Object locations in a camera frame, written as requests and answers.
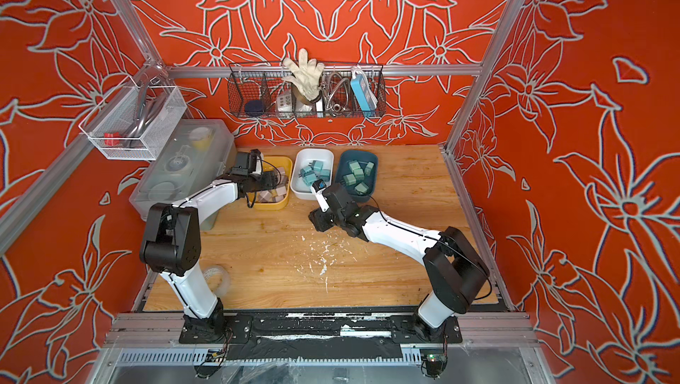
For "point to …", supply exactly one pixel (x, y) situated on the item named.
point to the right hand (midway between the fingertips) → (309, 214)
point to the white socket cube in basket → (285, 105)
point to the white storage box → (309, 166)
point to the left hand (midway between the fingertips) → (271, 176)
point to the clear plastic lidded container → (201, 155)
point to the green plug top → (359, 173)
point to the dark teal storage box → (362, 157)
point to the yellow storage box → (277, 197)
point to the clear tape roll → (219, 280)
